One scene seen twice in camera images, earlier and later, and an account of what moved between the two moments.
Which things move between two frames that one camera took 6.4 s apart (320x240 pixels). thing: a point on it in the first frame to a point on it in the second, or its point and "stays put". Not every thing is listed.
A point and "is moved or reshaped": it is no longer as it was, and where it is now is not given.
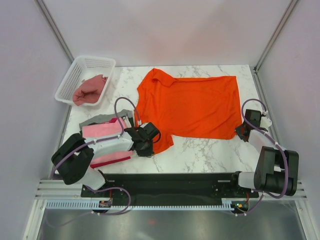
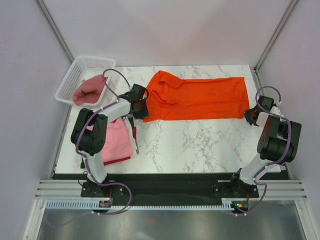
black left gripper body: (147, 150) to (142, 111)
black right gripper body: (238, 130) to (247, 113)
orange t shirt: (204, 108) is moved or reshaped
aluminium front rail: (59, 189) stays put
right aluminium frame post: (288, 10) stays put
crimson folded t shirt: (111, 120) stays put
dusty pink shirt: (90, 91) stays put
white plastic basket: (83, 68) stays put
